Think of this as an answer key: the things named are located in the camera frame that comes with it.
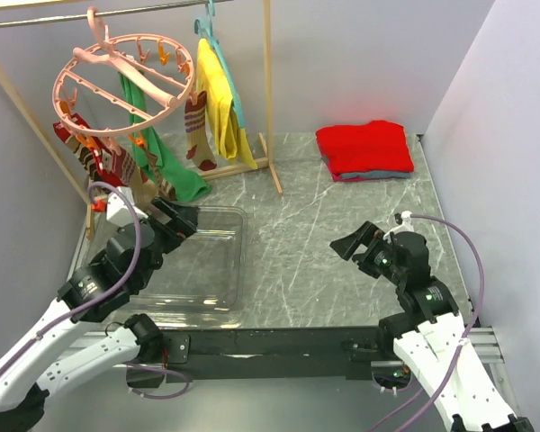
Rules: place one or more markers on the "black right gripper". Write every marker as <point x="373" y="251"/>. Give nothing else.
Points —
<point x="368" y="234"/>

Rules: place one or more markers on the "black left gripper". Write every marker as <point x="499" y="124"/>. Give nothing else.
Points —
<point x="175" y="230"/>

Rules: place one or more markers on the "beige purple striped sock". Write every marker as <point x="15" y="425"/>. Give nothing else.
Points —
<point x="198" y="148"/>

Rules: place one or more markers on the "pink round clip hanger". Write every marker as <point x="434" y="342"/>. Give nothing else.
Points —
<point x="146" y="76"/>

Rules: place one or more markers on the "brown striped sock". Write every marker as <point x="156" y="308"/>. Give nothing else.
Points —
<point x="150" y="183"/>

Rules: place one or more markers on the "red patterned sock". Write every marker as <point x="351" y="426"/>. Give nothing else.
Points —
<point x="70" y="140"/>

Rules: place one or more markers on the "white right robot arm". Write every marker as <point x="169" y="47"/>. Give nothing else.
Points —
<point x="429" y="335"/>

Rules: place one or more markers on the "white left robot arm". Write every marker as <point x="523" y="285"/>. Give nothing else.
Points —
<point x="35" y="371"/>

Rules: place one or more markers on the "teal clothes hanger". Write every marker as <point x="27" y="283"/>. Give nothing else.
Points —
<point x="203" y="27"/>

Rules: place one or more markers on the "green cloth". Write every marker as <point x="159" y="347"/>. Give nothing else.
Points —
<point x="189" y="186"/>

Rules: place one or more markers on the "grey folded shirt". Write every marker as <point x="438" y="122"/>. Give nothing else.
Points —
<point x="356" y="176"/>

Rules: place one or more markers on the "clear plastic bin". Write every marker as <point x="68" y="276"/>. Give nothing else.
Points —
<point x="205" y="274"/>

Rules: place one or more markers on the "red folded shirt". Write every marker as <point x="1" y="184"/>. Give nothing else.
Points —
<point x="383" y="145"/>

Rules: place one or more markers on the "black base beam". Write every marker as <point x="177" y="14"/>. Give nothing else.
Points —
<point x="355" y="353"/>

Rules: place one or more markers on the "yellow cloth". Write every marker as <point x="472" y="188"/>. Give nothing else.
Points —
<point x="231" y="142"/>

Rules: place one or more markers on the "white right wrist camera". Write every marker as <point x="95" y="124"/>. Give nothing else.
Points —
<point x="403" y="224"/>

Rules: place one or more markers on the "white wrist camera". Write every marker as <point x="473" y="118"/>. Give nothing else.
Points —
<point x="116" y="211"/>
<point x="403" y="224"/>

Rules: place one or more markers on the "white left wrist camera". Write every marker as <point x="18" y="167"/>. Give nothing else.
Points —
<point x="116" y="211"/>

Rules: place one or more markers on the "wooden clothes rack frame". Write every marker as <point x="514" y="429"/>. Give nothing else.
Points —
<point x="266" y="138"/>

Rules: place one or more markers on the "aluminium rail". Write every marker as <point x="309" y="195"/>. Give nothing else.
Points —
<point x="486" y="345"/>

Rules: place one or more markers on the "metal hanging rail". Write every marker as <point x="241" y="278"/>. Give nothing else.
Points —
<point x="83" y="16"/>

